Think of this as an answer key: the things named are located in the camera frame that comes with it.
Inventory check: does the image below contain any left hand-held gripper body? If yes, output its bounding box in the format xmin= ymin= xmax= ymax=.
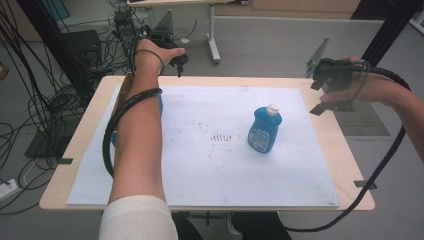
xmin=148 ymin=9 xmax=190 ymax=68

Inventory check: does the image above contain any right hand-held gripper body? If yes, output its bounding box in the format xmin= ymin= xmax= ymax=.
xmin=305 ymin=35 xmax=365 ymax=94

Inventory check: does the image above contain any blue cardboard box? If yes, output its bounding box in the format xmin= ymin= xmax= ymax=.
xmin=110 ymin=73 xmax=164 ymax=148

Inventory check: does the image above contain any blue bottle with white cap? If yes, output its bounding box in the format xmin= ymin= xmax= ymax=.
xmin=247 ymin=103 xmax=283 ymax=154

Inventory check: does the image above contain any person's left hand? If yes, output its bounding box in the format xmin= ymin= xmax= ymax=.
xmin=133 ymin=38 xmax=187 ymax=76

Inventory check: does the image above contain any person's right hand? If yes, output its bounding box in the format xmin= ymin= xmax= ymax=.
xmin=319 ymin=70 xmax=390 ymax=105

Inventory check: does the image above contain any black electronic device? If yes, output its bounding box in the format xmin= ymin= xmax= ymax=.
xmin=113 ymin=8 xmax=138 ymax=38

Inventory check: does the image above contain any white desk with leg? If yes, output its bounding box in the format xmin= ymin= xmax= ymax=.
xmin=126 ymin=0 xmax=249 ymax=65

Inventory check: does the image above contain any black box on floor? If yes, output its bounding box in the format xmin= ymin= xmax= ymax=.
xmin=61 ymin=29 xmax=103 ymax=68

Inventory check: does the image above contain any white table mat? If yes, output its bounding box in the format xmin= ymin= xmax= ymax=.
xmin=66 ymin=84 xmax=341 ymax=210

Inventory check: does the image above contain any teal board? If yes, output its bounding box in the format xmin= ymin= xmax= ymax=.
xmin=41 ymin=0 xmax=71 ymax=22

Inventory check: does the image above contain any person's right leg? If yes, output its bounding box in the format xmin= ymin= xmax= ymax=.
xmin=231 ymin=211 xmax=293 ymax=240

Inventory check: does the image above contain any person's leg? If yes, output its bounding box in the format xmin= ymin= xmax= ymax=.
xmin=231 ymin=211 xmax=293 ymax=240
xmin=171 ymin=213 xmax=204 ymax=240

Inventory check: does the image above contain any person's white shoe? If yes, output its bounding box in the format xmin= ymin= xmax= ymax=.
xmin=227 ymin=213 xmax=243 ymax=236

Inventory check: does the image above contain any black floor plate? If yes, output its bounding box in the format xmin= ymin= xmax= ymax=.
xmin=24 ymin=128 xmax=69 ymax=160

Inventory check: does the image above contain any person's left leg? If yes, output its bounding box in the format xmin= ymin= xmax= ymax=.
xmin=171 ymin=213 xmax=204 ymax=240

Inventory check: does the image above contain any white power strip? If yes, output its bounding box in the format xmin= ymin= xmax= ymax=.
xmin=0 ymin=178 xmax=19 ymax=203

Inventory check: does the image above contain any thin black wrist cord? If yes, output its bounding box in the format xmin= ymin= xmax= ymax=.
xmin=133 ymin=49 xmax=166 ymax=76
xmin=351 ymin=63 xmax=371 ymax=101

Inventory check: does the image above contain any black metal post with base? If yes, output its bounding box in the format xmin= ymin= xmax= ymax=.
xmin=361 ymin=0 xmax=424 ymax=68

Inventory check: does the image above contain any black corrugated right gripper cable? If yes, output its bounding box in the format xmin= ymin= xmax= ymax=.
xmin=285 ymin=59 xmax=412 ymax=233

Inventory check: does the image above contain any tangle of black floor cables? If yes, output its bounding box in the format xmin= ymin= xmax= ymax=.
xmin=0 ymin=0 xmax=136 ymax=216

